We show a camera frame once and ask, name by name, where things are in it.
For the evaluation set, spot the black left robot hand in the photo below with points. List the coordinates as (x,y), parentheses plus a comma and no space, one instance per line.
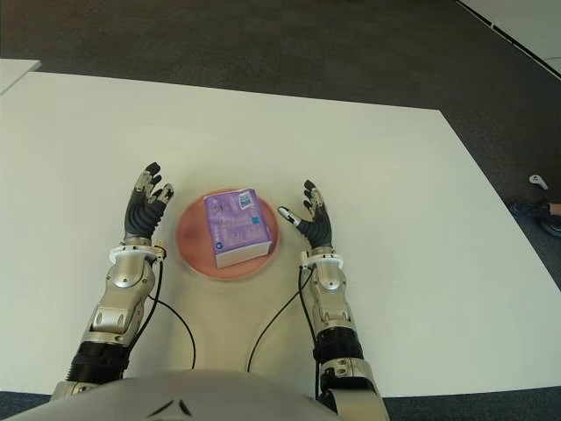
(141,217)

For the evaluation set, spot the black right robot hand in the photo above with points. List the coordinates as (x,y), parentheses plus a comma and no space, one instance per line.
(319,228)

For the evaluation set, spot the purple tissue paper pack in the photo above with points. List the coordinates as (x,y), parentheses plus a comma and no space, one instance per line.
(234,223)

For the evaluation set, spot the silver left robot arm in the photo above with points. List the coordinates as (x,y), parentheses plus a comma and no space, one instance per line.
(118,302)

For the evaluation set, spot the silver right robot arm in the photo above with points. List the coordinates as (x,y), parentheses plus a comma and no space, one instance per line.
(335,320)

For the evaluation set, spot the pink round plate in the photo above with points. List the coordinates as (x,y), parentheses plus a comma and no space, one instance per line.
(193,237)

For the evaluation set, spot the grey robot torso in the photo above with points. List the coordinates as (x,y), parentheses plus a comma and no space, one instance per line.
(175,399)

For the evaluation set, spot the white neighbouring table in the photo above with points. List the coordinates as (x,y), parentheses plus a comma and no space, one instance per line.
(15,72)

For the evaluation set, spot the dark shoe of person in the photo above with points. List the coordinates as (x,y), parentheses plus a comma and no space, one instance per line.
(537,212)

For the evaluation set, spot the white handheld controller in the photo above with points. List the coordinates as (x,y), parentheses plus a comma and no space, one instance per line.
(539,181)

